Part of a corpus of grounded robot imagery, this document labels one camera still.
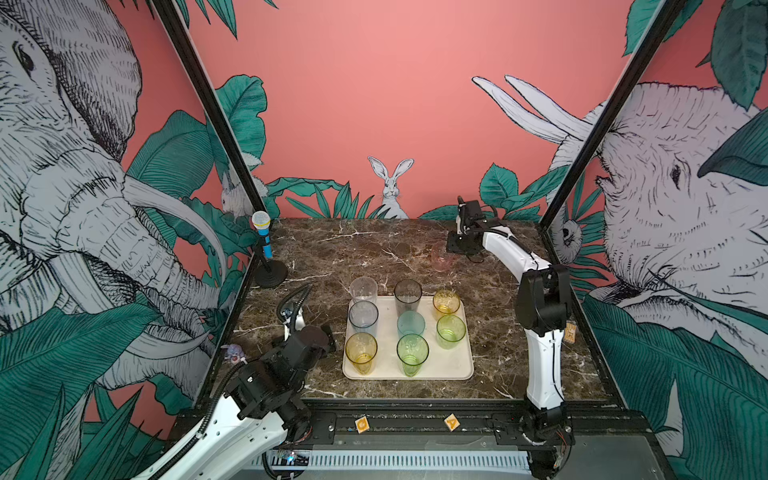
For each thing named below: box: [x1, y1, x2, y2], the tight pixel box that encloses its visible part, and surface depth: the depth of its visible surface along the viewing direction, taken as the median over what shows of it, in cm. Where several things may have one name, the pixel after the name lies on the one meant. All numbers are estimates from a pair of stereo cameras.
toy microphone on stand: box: [251, 210, 289, 289], surface depth 99 cm
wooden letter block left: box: [355, 416, 370, 434], surface depth 76 cm
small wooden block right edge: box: [564, 320, 577, 344], surface depth 92 cm
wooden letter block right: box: [443, 412, 461, 433], surface depth 76 cm
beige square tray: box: [343, 295, 474, 381], surface depth 86 cm
